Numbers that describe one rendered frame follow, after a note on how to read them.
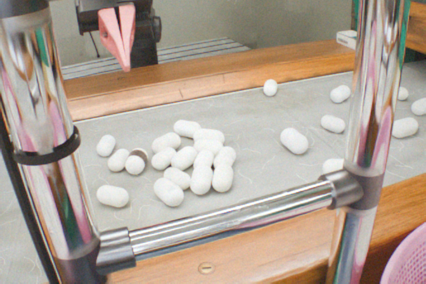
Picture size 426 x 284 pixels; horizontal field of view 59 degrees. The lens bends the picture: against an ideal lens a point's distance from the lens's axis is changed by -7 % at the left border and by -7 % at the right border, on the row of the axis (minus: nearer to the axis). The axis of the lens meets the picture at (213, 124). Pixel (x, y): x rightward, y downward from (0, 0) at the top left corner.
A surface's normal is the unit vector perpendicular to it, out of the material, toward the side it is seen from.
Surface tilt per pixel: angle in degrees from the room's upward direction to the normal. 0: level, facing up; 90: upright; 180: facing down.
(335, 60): 45
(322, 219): 0
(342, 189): 56
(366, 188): 90
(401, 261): 75
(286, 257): 0
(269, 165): 0
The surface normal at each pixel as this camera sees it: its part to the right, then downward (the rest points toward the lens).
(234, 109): -0.05, -0.89
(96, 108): 0.20, -0.34
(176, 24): 0.42, 0.39
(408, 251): 0.64, 0.06
